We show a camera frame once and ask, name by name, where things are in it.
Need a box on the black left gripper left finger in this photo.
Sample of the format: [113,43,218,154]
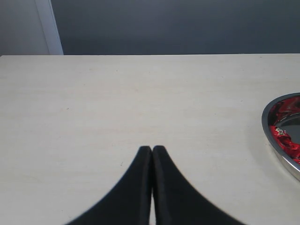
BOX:
[69,146,152,225]

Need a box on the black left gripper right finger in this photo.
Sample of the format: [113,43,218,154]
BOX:
[152,145,242,225]

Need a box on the round stainless steel plate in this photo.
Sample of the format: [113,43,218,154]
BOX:
[261,93,300,180]

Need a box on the red wrapped candy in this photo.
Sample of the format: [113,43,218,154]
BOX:
[269,126,300,158]

